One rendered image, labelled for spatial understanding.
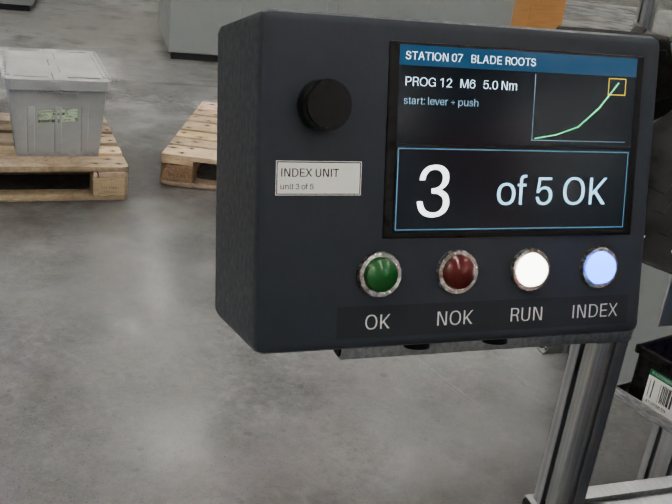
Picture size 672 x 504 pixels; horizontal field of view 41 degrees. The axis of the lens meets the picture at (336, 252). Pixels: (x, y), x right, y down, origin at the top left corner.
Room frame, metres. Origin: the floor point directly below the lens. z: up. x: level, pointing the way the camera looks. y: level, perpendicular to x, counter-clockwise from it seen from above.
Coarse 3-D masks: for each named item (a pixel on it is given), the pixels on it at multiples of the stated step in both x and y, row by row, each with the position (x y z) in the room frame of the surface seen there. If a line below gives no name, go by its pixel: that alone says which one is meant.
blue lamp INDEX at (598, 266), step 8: (592, 248) 0.53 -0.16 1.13; (600, 248) 0.53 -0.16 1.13; (584, 256) 0.52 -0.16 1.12; (592, 256) 0.52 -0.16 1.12; (600, 256) 0.52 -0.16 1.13; (608, 256) 0.52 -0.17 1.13; (584, 264) 0.52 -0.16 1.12; (592, 264) 0.52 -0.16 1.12; (600, 264) 0.52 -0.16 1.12; (608, 264) 0.52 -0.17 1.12; (616, 264) 0.53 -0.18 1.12; (584, 272) 0.52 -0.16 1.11; (592, 272) 0.52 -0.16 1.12; (600, 272) 0.52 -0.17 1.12; (608, 272) 0.52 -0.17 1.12; (616, 272) 0.53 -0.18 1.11; (584, 280) 0.52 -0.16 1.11; (592, 280) 0.52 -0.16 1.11; (600, 280) 0.52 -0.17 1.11; (608, 280) 0.52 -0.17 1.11
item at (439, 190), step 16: (400, 160) 0.49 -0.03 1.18; (416, 160) 0.49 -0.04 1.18; (432, 160) 0.50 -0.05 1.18; (448, 160) 0.50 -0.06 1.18; (464, 160) 0.50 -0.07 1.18; (400, 176) 0.49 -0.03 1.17; (416, 176) 0.49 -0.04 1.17; (432, 176) 0.49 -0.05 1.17; (448, 176) 0.50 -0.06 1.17; (464, 176) 0.50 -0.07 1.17; (400, 192) 0.49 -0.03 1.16; (416, 192) 0.49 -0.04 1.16; (432, 192) 0.49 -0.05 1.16; (448, 192) 0.50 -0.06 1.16; (464, 192) 0.50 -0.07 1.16; (400, 208) 0.48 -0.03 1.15; (416, 208) 0.49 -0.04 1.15; (432, 208) 0.49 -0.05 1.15; (448, 208) 0.49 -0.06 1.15; (464, 208) 0.50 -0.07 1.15; (400, 224) 0.48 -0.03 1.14; (416, 224) 0.49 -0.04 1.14; (432, 224) 0.49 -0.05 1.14; (448, 224) 0.49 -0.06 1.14; (464, 224) 0.50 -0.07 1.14
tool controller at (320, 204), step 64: (256, 64) 0.48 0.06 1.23; (320, 64) 0.49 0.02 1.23; (384, 64) 0.50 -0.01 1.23; (448, 64) 0.51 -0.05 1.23; (512, 64) 0.53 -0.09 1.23; (576, 64) 0.55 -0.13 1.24; (640, 64) 0.56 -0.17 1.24; (256, 128) 0.47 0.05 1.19; (320, 128) 0.47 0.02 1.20; (384, 128) 0.49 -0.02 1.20; (448, 128) 0.50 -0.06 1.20; (512, 128) 0.52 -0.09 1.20; (576, 128) 0.54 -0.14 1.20; (640, 128) 0.56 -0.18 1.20; (256, 192) 0.46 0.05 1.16; (320, 192) 0.47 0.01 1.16; (384, 192) 0.48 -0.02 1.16; (512, 192) 0.51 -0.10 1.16; (576, 192) 0.53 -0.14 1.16; (640, 192) 0.55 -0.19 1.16; (256, 256) 0.45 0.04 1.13; (320, 256) 0.46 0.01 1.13; (512, 256) 0.51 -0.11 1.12; (576, 256) 0.52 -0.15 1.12; (640, 256) 0.54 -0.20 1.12; (256, 320) 0.44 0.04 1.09; (320, 320) 0.45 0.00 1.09; (384, 320) 0.47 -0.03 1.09; (448, 320) 0.48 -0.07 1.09; (512, 320) 0.50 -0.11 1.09; (576, 320) 0.51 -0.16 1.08
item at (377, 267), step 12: (372, 252) 0.47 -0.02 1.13; (384, 252) 0.47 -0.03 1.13; (360, 264) 0.47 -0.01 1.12; (372, 264) 0.47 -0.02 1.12; (384, 264) 0.47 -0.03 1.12; (396, 264) 0.47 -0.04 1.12; (360, 276) 0.46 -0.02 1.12; (372, 276) 0.46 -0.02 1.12; (384, 276) 0.46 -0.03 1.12; (396, 276) 0.47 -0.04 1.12; (372, 288) 0.46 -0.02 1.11; (384, 288) 0.46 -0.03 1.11
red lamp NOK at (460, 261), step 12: (456, 252) 0.49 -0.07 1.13; (444, 264) 0.48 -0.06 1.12; (456, 264) 0.48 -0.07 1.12; (468, 264) 0.48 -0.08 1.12; (444, 276) 0.48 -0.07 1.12; (456, 276) 0.48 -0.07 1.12; (468, 276) 0.48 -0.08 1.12; (444, 288) 0.48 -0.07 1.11; (456, 288) 0.48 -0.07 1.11; (468, 288) 0.49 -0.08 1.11
